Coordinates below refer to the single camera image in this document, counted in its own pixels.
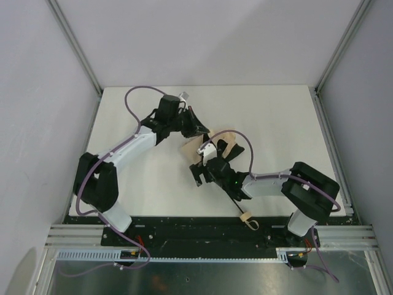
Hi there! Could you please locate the beige folding umbrella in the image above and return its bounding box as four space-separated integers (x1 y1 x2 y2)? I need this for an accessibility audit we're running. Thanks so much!
181 130 260 231

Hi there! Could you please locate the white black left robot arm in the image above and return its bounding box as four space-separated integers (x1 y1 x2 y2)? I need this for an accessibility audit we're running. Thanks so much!
73 95 209 233

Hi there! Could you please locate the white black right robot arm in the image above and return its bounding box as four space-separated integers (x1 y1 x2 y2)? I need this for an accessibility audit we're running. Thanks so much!
189 157 341 246

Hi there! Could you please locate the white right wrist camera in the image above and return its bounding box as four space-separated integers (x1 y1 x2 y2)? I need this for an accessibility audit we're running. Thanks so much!
196 143 217 165

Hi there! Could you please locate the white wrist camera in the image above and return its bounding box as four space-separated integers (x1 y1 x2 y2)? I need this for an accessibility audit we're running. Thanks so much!
196 143 217 165
179 92 189 101

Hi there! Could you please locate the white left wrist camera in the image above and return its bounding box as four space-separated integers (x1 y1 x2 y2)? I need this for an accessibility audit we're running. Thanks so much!
179 92 189 101

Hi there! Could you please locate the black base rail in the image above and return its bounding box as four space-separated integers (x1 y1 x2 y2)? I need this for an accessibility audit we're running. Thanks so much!
63 214 354 259

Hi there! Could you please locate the grey slotted cable duct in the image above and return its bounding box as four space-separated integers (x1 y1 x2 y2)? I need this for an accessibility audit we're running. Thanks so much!
56 248 289 264

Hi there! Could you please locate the aluminium right side rail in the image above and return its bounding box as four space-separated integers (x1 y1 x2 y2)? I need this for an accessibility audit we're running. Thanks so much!
309 87 355 216

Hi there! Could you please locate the aluminium front cross rail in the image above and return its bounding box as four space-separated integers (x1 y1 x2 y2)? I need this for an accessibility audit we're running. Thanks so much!
45 224 379 251

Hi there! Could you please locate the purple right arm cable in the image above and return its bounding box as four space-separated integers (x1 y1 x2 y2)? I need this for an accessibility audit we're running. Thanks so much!
199 130 341 283

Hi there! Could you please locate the aluminium left corner post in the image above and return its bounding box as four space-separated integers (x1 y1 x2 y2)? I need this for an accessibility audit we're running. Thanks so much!
45 0 103 97

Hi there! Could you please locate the aluminium corner frame post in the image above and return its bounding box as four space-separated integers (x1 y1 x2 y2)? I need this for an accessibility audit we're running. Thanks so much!
314 0 375 94

